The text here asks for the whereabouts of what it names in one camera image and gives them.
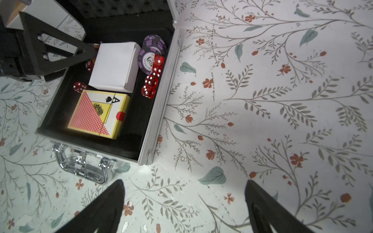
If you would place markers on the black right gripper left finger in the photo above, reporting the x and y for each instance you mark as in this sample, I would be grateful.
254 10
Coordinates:
102 215

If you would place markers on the aluminium poker set case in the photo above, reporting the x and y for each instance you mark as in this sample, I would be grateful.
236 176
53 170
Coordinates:
89 156

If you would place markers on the white small cardboard box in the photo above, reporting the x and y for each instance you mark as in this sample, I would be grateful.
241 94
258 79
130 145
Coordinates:
116 67

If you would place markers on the purple poker chip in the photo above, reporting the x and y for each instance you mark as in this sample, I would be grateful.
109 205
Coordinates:
146 58
155 42

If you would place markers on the red translucent die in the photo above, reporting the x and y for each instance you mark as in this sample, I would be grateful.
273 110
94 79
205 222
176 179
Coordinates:
79 87
158 63
148 91
152 81

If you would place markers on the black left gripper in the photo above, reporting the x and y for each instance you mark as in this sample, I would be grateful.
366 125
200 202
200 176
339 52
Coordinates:
26 57

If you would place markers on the red yellow playing card deck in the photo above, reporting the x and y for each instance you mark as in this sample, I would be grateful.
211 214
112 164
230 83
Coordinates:
100 113

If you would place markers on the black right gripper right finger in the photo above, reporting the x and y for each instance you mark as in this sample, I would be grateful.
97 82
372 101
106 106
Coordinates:
266 214

